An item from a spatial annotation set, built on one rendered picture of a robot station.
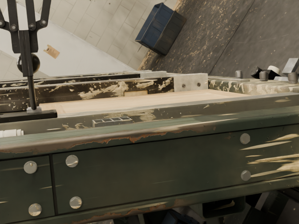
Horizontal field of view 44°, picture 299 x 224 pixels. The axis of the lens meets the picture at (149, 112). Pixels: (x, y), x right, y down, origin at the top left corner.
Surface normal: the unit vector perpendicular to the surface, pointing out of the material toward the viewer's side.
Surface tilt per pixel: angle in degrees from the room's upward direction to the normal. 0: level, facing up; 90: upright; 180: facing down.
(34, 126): 90
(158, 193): 90
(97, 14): 90
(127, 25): 90
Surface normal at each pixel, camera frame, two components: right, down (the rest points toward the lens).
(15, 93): 0.28, 0.12
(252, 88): -0.96, 0.10
